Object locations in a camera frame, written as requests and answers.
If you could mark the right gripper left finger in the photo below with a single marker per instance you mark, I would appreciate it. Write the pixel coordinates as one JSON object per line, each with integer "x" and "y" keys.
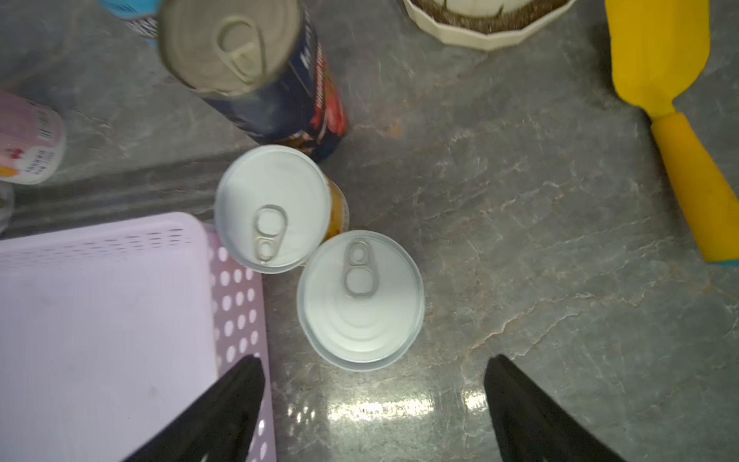
{"x": 219, "y": 425}

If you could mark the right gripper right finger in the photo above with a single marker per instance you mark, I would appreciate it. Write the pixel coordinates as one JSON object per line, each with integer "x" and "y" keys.
{"x": 529, "y": 425}

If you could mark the lilac plastic basket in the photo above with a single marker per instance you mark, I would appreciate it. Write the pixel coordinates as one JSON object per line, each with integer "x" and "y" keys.
{"x": 109, "y": 332}

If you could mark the yellow label small can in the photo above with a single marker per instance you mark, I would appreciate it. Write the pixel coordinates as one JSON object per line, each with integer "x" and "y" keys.
{"x": 361, "y": 301}

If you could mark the dark navy can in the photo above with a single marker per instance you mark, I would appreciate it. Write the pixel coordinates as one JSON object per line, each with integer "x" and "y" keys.
{"x": 261, "y": 65}

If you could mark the blue soup can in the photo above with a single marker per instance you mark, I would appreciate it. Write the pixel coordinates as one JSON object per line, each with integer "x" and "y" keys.
{"x": 141, "y": 16}

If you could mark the orange label small can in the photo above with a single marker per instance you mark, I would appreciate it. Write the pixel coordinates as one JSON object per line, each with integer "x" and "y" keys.
{"x": 274, "y": 207}

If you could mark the pink label small can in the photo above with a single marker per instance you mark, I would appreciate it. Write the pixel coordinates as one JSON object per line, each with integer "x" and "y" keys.
{"x": 33, "y": 139}

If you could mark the yellow toy shovel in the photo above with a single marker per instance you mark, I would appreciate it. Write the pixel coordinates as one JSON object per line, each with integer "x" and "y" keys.
{"x": 658, "y": 50}

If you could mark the potted green plant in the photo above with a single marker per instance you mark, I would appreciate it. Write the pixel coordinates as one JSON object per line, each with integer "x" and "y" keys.
{"x": 484, "y": 25}

